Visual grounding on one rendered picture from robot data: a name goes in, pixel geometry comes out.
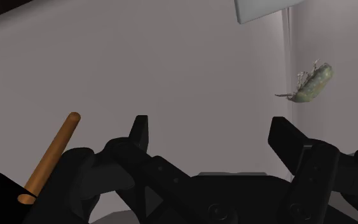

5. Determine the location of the green speckled beetle figure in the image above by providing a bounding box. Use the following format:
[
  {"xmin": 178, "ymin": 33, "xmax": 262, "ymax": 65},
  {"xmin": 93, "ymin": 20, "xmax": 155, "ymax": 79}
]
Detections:
[{"xmin": 274, "ymin": 59, "xmax": 334, "ymax": 104}]

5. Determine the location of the brown wooden stick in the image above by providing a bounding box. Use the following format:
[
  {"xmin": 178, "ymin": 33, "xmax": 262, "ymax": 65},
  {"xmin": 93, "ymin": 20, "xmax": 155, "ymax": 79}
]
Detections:
[{"xmin": 17, "ymin": 111, "xmax": 82, "ymax": 206}]

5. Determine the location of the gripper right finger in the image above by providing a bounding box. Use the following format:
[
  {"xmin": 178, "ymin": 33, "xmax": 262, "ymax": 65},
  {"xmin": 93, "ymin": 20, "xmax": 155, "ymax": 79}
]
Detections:
[{"xmin": 267, "ymin": 116, "xmax": 358, "ymax": 224}]

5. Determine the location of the pale grey block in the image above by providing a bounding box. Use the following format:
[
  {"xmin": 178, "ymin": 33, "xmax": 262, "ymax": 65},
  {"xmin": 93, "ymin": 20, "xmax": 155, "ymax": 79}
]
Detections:
[{"xmin": 233, "ymin": 0, "xmax": 307, "ymax": 25}]

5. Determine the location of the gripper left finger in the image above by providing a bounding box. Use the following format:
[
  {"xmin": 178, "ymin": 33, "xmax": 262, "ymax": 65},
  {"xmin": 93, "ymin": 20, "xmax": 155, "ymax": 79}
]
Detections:
[{"xmin": 23, "ymin": 115, "xmax": 204, "ymax": 224}]

